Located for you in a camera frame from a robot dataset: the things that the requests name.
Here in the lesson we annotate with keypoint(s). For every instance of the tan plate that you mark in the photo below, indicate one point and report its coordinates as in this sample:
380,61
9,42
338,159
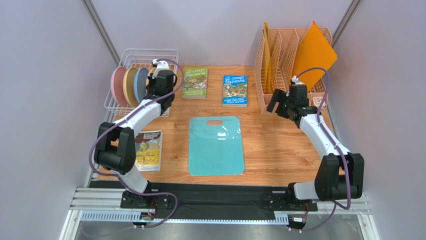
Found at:
128,86

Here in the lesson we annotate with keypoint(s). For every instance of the green 65-Storey Treehouse book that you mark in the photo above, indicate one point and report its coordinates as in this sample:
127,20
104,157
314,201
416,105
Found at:
195,83

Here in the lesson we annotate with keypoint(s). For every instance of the blue 26-Storey Treehouse book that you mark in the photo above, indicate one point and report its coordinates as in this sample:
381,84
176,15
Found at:
235,91

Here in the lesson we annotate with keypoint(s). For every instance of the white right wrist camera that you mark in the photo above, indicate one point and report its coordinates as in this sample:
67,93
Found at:
295,81

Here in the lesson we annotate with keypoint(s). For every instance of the thin orange folder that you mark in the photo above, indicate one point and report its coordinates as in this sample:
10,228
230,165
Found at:
266,58

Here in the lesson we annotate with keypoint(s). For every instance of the pink plastic desk organizer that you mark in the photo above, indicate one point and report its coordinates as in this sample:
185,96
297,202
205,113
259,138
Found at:
283,46

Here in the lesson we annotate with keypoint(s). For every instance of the aluminium frame rail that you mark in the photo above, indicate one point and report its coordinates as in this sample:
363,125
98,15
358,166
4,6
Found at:
103,205

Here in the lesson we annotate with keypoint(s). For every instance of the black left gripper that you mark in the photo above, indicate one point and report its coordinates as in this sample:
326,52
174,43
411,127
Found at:
151,91

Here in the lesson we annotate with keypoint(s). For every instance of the blue plate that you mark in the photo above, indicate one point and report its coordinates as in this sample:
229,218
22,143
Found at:
140,84

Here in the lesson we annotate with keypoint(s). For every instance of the pink plate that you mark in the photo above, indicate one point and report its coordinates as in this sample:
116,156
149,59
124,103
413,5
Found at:
116,86

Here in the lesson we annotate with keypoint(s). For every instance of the black base mat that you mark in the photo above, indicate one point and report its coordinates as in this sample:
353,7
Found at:
212,201

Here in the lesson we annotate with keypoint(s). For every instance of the teal cutting board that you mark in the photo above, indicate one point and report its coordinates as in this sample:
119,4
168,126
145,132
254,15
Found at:
215,146

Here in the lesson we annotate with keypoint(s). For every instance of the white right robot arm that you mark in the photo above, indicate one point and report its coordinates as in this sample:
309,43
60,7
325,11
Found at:
341,173

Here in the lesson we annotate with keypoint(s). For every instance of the yellow bear plate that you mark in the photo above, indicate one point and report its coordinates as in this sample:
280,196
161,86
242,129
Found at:
149,75

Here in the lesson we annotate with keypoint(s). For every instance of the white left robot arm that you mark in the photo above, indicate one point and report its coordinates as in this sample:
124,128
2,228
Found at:
115,149

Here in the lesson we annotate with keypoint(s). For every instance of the Brideshead Revisited paperback book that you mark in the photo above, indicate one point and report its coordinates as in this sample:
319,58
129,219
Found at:
148,146

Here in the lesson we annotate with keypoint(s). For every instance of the white wire dish rack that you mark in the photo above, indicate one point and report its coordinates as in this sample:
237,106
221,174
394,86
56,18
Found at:
139,58

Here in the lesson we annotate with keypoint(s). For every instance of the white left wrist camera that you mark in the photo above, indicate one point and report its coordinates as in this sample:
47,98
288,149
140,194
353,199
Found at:
160,65

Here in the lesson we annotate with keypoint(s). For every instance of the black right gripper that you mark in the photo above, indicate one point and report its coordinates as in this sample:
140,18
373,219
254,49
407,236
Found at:
281,101

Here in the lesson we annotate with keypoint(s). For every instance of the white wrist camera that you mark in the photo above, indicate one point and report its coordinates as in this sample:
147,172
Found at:
295,81
160,65

